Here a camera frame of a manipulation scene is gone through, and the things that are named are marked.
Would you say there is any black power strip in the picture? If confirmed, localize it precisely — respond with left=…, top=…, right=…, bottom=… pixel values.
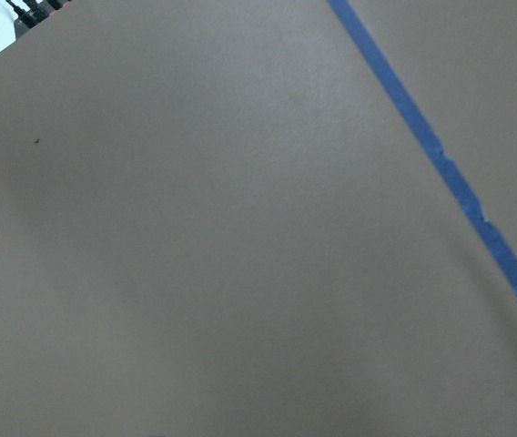
left=4, top=0, right=71, bottom=39

